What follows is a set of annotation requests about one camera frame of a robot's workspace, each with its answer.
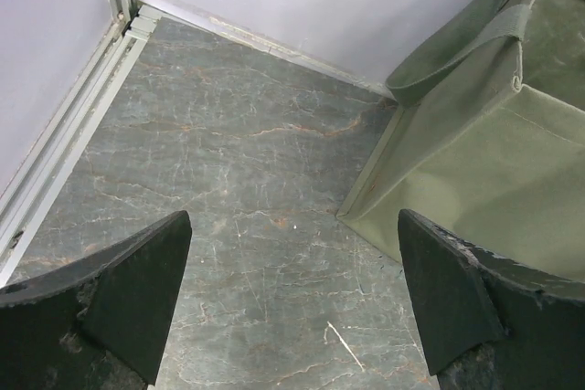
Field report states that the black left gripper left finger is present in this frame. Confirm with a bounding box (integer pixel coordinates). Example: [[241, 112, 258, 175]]
[[1, 211, 192, 389]]

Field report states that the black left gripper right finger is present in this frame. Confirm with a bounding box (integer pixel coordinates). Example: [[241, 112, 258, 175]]
[[398, 209, 584, 389]]

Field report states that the green canvas bag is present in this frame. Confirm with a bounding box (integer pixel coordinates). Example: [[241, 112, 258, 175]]
[[338, 0, 584, 281]]

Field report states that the aluminium frame rail left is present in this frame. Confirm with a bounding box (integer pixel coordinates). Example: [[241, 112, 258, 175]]
[[1, 5, 161, 286]]

